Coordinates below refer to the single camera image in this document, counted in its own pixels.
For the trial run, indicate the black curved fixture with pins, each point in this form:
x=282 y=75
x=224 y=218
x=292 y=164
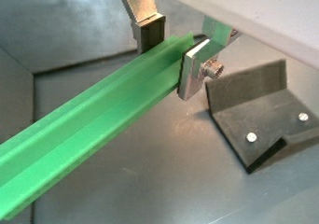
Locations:
x=263 y=120

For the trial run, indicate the green star-profile bar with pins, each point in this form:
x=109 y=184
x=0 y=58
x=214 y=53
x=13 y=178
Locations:
x=40 y=155

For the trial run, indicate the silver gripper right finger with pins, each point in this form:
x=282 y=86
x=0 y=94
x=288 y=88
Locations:
x=199 y=63

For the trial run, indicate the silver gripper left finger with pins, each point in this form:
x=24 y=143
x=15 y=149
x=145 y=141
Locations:
x=147 y=23

